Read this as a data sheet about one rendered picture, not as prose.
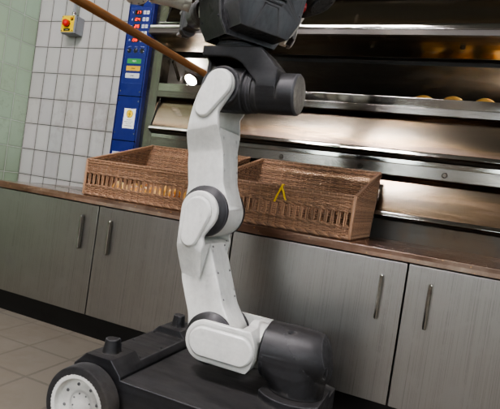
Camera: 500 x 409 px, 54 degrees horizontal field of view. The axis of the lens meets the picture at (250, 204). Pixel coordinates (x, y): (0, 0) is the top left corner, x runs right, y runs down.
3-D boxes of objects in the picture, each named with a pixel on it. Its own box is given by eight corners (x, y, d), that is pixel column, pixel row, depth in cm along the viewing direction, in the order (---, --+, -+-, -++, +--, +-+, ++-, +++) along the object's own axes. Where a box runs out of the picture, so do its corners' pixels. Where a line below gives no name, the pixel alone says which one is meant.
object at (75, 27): (68, 36, 277) (71, 19, 276) (82, 37, 273) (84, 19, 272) (58, 32, 270) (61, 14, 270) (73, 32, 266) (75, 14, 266)
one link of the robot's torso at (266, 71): (303, 121, 138) (312, 58, 137) (289, 111, 126) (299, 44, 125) (215, 114, 149) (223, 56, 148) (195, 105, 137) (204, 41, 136)
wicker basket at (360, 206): (252, 216, 227) (260, 157, 226) (373, 237, 205) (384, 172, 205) (202, 215, 182) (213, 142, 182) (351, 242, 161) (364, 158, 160)
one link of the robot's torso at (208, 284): (255, 351, 145) (248, 192, 147) (226, 371, 127) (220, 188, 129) (209, 348, 151) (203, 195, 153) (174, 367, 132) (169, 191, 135)
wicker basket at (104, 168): (144, 198, 250) (152, 144, 249) (244, 214, 229) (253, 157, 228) (79, 193, 205) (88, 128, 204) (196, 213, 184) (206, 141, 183)
